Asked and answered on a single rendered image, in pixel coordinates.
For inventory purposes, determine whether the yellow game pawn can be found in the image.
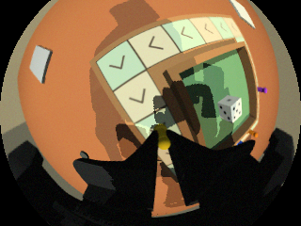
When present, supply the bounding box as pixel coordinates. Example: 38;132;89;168
154;124;170;151

